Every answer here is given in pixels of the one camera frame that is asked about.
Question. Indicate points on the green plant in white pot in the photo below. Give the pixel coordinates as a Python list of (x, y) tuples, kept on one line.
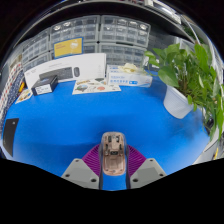
[(186, 73)]

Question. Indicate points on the yellow card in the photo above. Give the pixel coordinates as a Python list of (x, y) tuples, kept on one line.
[(68, 47)]

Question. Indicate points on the black mouse pad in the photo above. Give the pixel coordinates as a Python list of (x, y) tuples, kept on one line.
[(10, 136)]

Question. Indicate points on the long white keyboard box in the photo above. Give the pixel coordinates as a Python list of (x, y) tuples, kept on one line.
[(90, 66)]

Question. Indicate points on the white and blue box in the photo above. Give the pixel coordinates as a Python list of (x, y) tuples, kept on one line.
[(128, 80)]

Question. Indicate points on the red and blue checked cloth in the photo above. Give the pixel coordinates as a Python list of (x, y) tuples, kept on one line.
[(7, 86)]

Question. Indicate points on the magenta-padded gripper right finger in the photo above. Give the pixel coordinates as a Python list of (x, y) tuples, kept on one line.
[(136, 163)]

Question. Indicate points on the wall shelf with stored items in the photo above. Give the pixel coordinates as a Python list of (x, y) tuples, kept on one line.
[(163, 8)]

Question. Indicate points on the small black box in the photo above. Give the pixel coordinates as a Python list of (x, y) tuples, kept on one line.
[(44, 86)]

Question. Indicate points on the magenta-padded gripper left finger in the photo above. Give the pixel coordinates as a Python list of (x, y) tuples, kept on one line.
[(91, 163)]

